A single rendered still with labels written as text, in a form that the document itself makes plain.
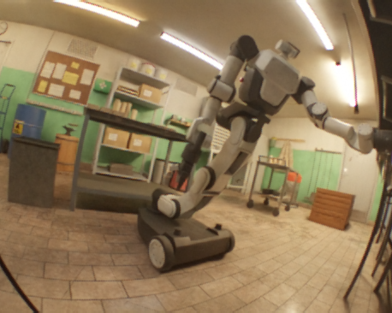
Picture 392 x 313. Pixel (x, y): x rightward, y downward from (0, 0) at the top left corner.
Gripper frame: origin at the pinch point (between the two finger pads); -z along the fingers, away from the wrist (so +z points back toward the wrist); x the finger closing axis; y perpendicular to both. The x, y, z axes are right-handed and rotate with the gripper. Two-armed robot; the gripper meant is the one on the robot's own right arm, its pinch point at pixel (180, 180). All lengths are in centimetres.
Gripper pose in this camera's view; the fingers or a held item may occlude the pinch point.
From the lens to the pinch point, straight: 94.6
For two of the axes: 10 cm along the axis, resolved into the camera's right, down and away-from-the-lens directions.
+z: 4.1, -9.1, -0.6
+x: 1.7, 1.5, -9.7
